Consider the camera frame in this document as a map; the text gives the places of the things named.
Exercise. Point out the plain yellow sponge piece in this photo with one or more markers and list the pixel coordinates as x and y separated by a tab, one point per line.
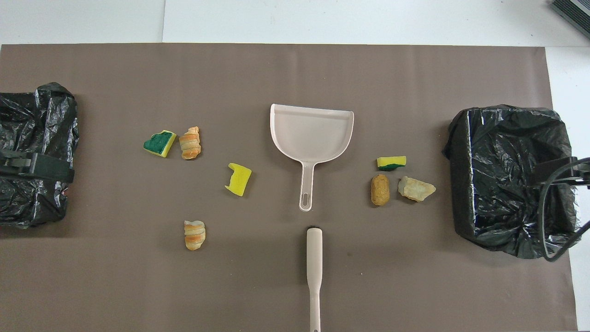
239	180

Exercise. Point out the green topped yellow sponge chunk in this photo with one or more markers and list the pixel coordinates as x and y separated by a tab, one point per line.
159	144

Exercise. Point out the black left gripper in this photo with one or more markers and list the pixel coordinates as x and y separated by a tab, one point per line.
14	165

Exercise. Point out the brown oval bread roll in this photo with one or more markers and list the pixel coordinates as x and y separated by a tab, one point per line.
380	190

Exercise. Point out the grey ribbed device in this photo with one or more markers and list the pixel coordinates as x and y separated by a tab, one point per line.
576	11

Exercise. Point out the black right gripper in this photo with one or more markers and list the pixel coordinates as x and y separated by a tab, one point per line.
583	171

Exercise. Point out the black bag lined bin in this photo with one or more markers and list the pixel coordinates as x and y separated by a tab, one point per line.
502	152
41	120

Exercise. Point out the thin yellow green sponge strip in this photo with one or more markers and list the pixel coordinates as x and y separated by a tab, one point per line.
392	161

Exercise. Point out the pink plastic dustpan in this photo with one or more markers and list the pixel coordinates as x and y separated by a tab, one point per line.
311	133

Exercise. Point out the brown paper table mat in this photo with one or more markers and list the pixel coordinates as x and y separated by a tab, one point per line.
276	69

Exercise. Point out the toy croissant bread piece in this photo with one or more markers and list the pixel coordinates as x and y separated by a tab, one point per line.
194	235
190	145

